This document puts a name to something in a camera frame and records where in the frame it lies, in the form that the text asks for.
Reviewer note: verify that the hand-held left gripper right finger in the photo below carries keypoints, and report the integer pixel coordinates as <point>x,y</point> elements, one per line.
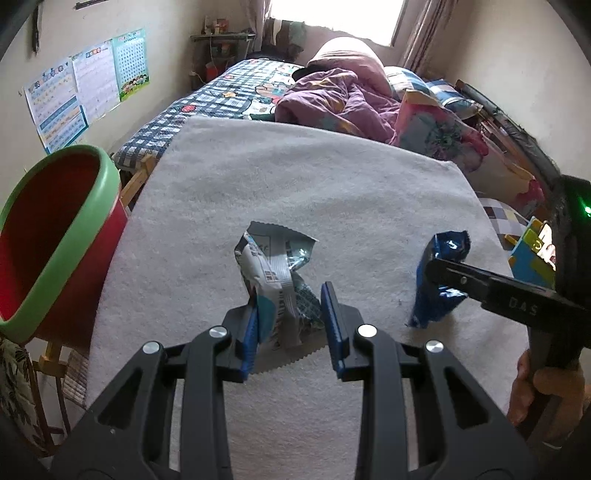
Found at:
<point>330,323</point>

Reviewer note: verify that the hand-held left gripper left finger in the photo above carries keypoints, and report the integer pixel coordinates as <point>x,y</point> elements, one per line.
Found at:
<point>249,337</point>

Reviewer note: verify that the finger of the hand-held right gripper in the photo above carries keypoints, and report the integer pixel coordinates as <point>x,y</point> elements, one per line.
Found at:
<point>498,295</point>

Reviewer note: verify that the blue snack wrapper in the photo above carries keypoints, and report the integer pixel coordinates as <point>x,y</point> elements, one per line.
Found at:
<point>431,309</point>

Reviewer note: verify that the silver snack wrapper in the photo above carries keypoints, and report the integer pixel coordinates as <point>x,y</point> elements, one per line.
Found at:
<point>272,272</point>

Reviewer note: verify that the red bin with green rim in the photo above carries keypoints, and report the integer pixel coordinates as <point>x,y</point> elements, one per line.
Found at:
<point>46,230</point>

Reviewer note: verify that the person's right hand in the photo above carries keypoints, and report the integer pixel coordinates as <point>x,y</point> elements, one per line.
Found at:
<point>558,383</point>

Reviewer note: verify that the colourful toy box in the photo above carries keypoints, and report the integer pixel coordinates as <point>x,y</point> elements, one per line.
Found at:
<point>531,258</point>

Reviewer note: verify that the checked cushion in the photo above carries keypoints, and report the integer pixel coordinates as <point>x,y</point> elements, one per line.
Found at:
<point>503,214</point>

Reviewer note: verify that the beige pillow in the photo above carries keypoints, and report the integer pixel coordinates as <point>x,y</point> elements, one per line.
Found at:
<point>503,180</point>

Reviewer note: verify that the dark wooden headboard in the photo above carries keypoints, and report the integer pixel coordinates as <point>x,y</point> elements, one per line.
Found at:
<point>512,134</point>

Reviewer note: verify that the pink floral pillow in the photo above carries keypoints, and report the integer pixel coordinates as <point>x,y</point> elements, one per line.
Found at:
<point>438,134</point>

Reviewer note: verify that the wooden chair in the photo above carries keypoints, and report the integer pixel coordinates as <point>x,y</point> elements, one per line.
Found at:
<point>53,355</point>

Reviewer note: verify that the blue plaid pillow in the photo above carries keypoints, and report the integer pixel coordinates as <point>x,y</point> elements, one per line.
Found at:
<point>450,97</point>
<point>406,81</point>

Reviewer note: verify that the purple quilt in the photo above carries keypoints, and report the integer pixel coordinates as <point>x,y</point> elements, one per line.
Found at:
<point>332,106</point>

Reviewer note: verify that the floral seat cushion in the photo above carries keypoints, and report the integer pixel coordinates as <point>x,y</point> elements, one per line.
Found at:
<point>18,392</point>

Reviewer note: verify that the plaid cartoon bed sheet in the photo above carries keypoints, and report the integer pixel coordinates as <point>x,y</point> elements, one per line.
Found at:
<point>207,101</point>

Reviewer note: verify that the pink rolled duvet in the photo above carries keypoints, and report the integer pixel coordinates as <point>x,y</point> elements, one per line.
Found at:
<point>351,60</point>

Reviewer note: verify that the beige curtain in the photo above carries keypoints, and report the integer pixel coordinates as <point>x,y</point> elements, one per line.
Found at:
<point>258,18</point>
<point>422,32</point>

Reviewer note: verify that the dark hanging clothes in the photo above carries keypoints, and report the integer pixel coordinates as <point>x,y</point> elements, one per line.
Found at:
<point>286,34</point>

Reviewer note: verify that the small cluttered desk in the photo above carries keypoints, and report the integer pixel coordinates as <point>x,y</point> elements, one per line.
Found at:
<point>221,41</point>

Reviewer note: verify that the bright window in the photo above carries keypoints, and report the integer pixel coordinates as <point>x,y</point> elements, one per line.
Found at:
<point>337,16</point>

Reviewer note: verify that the wooden bed frame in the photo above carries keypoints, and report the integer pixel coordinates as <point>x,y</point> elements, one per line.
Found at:
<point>136,180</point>

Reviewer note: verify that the green chart wall poster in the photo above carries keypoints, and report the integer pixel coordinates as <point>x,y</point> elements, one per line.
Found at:
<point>131,62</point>

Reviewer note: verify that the white chart wall poster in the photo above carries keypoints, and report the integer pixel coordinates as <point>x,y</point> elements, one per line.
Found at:
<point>94,81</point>

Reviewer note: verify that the blue chart wall poster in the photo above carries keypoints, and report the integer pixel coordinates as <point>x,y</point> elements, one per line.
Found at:
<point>55,106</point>

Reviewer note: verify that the short metal wall bracket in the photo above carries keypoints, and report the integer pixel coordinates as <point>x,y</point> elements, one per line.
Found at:
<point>90,3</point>

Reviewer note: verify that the long metal wall bracket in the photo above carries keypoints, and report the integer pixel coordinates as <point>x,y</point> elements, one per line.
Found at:
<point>36,27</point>

